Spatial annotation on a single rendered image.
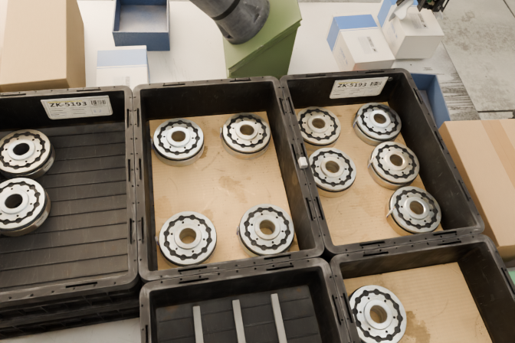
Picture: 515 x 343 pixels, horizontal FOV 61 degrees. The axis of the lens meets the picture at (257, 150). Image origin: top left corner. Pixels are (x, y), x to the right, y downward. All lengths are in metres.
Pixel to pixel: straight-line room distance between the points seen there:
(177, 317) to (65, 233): 0.26
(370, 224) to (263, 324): 0.29
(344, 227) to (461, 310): 0.25
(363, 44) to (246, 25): 0.35
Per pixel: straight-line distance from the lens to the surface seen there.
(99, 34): 1.37
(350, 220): 0.89
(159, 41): 1.28
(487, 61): 2.78
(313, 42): 1.38
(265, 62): 1.15
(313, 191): 0.78
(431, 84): 1.33
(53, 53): 1.05
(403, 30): 1.35
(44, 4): 1.17
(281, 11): 1.13
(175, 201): 0.86
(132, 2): 1.45
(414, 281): 0.89
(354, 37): 1.30
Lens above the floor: 1.60
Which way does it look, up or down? 56 degrees down
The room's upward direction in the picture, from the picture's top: 11 degrees clockwise
